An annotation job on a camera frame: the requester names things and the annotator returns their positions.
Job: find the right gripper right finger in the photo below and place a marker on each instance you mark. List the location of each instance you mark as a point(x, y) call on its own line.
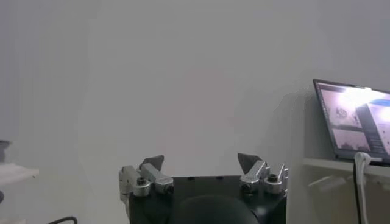
point(259, 176)

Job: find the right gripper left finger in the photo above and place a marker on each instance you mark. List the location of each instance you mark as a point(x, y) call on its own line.
point(155, 179)

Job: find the white laptop desk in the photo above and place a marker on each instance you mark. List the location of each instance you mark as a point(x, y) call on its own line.
point(329, 165)

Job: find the open laptop computer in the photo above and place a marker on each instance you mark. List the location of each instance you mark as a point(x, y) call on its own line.
point(347, 121)

